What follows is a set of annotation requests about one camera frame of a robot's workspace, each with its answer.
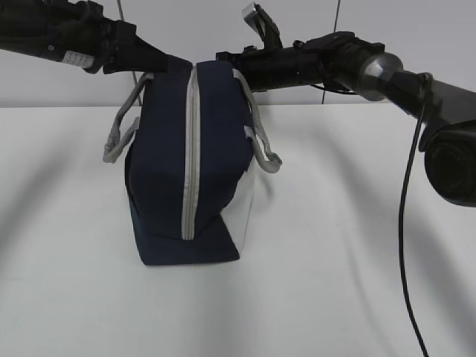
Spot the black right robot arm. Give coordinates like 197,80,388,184
216,31,475,208

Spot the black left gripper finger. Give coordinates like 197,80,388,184
103,36,168,74

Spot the navy and white lunch bag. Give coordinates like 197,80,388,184
103,61,282,266

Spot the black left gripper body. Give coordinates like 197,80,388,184
85,1,137,74

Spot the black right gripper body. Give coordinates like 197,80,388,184
216,29,324,91

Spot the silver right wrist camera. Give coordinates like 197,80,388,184
242,2,280,38

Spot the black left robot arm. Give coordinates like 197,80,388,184
1,1,168,74

